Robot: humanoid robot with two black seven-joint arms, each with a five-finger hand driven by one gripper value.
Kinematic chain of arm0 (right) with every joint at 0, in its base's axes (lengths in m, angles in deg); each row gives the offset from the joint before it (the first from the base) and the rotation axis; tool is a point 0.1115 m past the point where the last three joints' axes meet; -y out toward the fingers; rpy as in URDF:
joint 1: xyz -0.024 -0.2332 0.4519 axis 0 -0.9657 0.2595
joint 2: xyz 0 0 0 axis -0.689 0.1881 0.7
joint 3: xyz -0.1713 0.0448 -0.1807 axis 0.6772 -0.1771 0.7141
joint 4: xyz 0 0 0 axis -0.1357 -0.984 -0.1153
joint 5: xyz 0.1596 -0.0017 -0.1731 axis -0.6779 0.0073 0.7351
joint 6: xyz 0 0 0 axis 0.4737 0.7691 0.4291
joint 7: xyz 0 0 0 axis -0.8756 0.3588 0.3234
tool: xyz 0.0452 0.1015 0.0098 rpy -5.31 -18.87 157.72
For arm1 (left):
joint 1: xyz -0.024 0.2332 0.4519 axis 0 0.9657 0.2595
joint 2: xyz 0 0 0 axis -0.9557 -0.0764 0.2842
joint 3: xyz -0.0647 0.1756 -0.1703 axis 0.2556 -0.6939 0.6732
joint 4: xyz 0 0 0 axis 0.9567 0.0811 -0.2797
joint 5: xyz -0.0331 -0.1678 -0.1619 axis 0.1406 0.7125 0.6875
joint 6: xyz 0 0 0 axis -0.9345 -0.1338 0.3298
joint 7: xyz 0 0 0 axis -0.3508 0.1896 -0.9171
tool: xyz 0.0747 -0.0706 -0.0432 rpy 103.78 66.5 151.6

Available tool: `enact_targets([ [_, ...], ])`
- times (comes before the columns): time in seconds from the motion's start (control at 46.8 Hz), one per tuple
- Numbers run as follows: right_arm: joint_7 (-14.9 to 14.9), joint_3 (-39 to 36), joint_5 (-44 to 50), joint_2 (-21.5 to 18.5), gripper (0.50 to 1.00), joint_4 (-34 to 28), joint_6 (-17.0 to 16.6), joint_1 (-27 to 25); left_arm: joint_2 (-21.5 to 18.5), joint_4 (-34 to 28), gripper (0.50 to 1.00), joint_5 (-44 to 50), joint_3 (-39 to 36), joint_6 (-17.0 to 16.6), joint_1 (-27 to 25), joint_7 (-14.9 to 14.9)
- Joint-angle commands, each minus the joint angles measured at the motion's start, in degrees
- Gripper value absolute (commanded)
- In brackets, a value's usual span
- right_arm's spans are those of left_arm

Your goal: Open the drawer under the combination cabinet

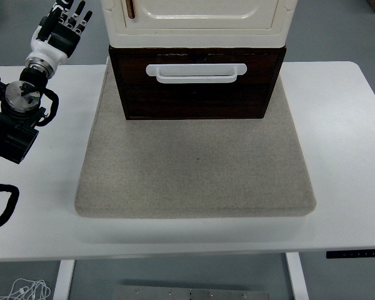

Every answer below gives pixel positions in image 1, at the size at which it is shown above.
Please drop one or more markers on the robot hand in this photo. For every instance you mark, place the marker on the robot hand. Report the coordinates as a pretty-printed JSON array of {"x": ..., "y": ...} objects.
[{"x": 47, "y": 50}]

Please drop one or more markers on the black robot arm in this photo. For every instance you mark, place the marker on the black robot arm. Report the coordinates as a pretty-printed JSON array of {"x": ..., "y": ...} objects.
[{"x": 6, "y": 134}]

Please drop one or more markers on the cream cabinet door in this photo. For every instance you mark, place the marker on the cream cabinet door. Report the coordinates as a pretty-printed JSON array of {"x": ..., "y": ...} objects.
[{"x": 206, "y": 9}]

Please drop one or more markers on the beige felt mat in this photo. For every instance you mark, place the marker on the beige felt mat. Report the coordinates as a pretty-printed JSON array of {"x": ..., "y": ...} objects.
[{"x": 190, "y": 175}]

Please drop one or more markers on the white table leg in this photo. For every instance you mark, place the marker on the white table leg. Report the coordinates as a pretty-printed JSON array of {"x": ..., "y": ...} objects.
[
  {"x": 297, "y": 275},
  {"x": 64, "y": 278}
]

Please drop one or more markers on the grey metal plate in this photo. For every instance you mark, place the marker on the grey metal plate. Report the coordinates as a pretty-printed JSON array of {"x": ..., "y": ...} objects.
[{"x": 190, "y": 293}]

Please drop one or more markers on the black table control panel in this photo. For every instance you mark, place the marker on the black table control panel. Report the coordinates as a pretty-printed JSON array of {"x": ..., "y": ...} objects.
[{"x": 356, "y": 253}]

